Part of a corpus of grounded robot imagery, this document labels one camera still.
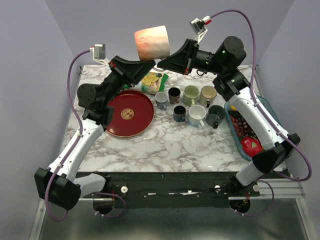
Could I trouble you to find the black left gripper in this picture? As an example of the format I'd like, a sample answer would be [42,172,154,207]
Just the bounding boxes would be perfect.
[101,55,156,106]

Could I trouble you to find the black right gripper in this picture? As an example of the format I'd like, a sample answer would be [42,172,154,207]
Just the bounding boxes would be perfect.
[156,39,225,76]

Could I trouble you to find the pink upside-down mug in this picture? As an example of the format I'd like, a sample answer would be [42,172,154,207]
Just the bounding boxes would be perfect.
[134,25,170,61]

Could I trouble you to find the light green mug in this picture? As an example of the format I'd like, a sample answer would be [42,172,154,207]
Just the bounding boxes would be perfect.
[182,85,200,107]

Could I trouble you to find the brown striped mug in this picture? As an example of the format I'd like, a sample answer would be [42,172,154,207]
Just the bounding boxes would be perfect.
[168,87,181,105]

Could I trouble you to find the grey blue mug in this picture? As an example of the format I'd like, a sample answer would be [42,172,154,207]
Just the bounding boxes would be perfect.
[155,91,169,111]

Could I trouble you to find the cream mug with black rim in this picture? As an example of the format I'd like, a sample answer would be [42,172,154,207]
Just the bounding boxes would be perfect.
[199,85,218,108]

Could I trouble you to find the dark blue mug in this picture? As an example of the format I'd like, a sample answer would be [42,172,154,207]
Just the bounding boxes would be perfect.
[173,105,186,122]

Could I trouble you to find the light blue white mug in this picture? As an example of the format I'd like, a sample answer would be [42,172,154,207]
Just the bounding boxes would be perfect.
[187,105,207,128]

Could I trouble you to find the dark grey mug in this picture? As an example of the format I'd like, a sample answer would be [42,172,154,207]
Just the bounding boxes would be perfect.
[206,105,226,129]

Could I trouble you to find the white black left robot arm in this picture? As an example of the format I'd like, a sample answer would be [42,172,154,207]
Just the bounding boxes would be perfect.
[34,56,156,211]

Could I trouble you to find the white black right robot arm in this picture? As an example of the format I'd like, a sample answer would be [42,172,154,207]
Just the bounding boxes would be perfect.
[155,36,300,196]

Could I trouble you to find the green chips bag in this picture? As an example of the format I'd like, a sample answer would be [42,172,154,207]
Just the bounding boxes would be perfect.
[133,71,169,95]

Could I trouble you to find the red round tray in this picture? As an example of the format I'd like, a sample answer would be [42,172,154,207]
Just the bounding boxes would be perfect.
[106,90,155,138]

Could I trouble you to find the dark toy grapes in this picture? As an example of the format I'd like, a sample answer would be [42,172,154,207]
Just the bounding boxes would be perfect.
[228,110,258,139]

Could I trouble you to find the teal transparent fruit container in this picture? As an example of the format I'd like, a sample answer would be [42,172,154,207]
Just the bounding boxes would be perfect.
[224,96,285,162]

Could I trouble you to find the red toy dragon fruit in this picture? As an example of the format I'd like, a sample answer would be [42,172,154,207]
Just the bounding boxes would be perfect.
[240,137,263,158]

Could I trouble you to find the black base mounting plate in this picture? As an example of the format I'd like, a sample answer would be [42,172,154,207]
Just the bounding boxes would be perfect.
[77,171,261,210]

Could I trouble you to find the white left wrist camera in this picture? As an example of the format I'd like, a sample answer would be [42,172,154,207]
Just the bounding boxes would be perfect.
[93,43,110,66]

